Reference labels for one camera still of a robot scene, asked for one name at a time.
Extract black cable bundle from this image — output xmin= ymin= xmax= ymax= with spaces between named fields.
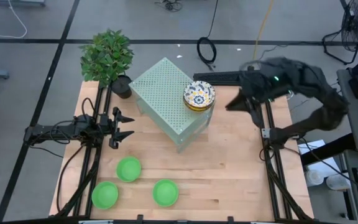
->
xmin=154 ymin=0 xmax=183 ymax=13

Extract black floor fan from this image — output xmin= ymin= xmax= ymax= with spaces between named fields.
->
xmin=321 ymin=0 xmax=358 ymax=65

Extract white cable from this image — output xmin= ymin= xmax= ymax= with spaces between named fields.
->
xmin=0 ymin=0 xmax=28 ymax=40

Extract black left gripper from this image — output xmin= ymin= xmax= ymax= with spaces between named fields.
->
xmin=99 ymin=107 xmax=135 ymax=149

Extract black aluminium table frame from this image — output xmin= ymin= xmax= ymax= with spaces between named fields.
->
xmin=50 ymin=71 xmax=315 ymax=224

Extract black coiled cable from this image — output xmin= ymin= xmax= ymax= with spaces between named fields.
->
xmin=196 ymin=0 xmax=219 ymax=65

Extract black diagonal beam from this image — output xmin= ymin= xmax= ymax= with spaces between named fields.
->
xmin=300 ymin=133 xmax=357 ymax=166

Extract white paper sheet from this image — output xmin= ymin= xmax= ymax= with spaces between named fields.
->
xmin=297 ymin=139 xmax=341 ymax=180

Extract pale green perforated metal shelf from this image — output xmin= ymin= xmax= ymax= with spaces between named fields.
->
xmin=128 ymin=57 xmax=216 ymax=154

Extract yellow patterned mini bowl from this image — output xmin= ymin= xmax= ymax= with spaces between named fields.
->
xmin=184 ymin=98 xmax=216 ymax=111
xmin=183 ymin=80 xmax=216 ymax=108
xmin=185 ymin=102 xmax=214 ymax=113

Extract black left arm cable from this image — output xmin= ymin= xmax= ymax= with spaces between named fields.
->
xmin=50 ymin=97 xmax=96 ymax=146

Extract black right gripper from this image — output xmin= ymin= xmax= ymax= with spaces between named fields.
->
xmin=225 ymin=73 xmax=272 ymax=113

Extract round clear plastic lid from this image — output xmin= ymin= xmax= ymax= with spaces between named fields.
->
xmin=326 ymin=174 xmax=351 ymax=191
xmin=305 ymin=169 xmax=324 ymax=187

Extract green potted plant black pot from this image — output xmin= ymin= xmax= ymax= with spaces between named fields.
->
xmin=78 ymin=28 xmax=135 ymax=100

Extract yellow hanging cord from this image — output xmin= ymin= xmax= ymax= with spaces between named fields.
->
xmin=252 ymin=0 xmax=275 ymax=60

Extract green plastic mini bowl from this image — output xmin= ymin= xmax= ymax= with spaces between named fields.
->
xmin=116 ymin=156 xmax=142 ymax=183
xmin=91 ymin=181 xmax=119 ymax=210
xmin=152 ymin=179 xmax=180 ymax=208

